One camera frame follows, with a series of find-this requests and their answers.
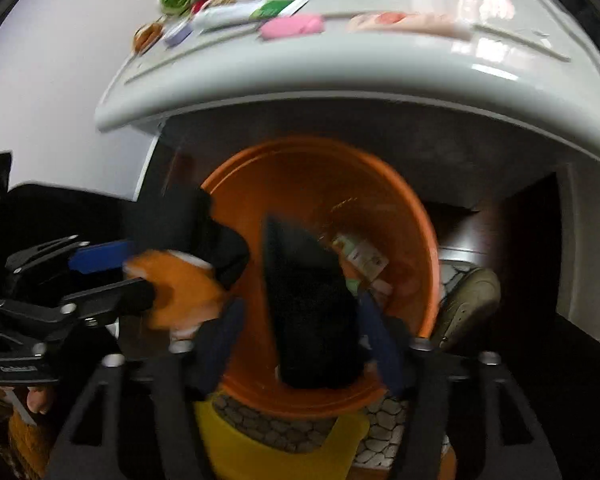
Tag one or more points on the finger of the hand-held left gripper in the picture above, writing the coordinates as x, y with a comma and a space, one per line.
105, 256
110, 300

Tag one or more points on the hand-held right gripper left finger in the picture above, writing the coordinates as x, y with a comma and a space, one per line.
221, 345

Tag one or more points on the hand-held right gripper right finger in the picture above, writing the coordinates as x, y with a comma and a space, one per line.
382, 345

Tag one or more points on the orange and black plush toy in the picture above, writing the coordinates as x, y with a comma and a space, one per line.
185, 290

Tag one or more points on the black case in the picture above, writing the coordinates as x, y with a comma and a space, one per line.
310, 305

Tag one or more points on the orange plastic bucket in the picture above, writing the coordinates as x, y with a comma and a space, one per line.
300, 180

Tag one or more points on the person's left hand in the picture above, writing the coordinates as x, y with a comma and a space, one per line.
37, 400

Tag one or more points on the beige and green printed packet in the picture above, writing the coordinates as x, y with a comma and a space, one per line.
362, 257

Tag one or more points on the olive shoe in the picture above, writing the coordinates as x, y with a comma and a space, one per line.
467, 305

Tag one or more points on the yellow plastic item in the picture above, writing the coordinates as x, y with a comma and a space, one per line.
260, 460

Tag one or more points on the orange tape roll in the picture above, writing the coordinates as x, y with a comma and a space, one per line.
147, 36

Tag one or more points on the small purple box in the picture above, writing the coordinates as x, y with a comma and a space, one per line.
178, 34

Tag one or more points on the white tube with green label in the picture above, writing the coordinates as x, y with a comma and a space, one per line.
230, 14

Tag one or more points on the pink soft item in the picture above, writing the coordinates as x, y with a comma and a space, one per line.
292, 26

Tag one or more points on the pink and white tube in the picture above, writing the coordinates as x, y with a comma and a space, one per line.
410, 26

